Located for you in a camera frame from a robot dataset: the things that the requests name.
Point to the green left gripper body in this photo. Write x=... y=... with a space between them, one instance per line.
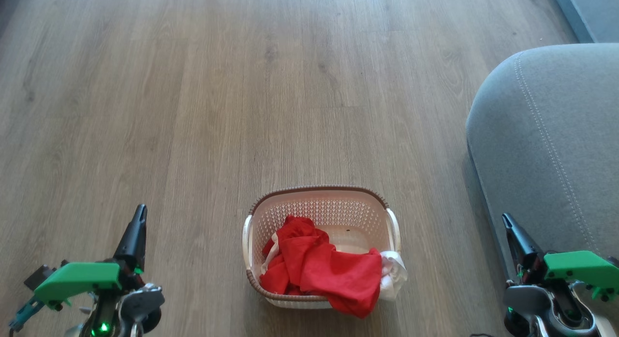
x=77 y=279

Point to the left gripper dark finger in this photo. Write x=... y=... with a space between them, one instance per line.
x=131 y=240

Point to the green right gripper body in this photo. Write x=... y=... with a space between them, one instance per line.
x=580 y=267

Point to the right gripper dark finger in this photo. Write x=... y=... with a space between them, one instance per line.
x=522 y=245

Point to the white cloth garment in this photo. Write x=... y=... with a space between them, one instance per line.
x=394 y=274

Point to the red cloth garment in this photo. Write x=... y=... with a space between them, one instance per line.
x=319 y=269

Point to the grey fabric sofa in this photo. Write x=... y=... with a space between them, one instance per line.
x=546 y=148

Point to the cream perforated laundry basket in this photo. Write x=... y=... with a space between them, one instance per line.
x=333 y=211

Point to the blue grey furniture panel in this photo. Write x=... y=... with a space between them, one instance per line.
x=590 y=10

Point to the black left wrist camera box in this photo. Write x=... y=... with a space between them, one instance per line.
x=39 y=275

